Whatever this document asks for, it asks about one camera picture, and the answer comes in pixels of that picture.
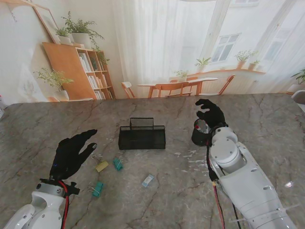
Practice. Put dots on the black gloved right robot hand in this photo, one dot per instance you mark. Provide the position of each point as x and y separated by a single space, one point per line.
215 117

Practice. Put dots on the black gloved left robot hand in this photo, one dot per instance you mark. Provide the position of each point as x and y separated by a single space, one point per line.
66 157

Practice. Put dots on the teal binder clip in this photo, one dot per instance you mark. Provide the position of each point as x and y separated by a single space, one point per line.
97 189
117 164

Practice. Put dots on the small blue white box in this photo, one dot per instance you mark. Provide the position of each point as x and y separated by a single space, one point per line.
147 180

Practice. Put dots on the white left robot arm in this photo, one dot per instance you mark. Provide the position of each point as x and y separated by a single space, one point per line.
40 207

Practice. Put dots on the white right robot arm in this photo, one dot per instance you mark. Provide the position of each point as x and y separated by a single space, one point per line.
245 186

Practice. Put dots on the black mesh desk organizer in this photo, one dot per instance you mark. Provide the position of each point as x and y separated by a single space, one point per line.
141 140

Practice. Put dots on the black mesh pen cup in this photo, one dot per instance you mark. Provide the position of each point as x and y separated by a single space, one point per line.
199 138

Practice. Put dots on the yellow binder clip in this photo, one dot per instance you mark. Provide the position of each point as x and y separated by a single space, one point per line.
102 165

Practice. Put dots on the printed room backdrop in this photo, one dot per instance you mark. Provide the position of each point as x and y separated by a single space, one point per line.
155 47

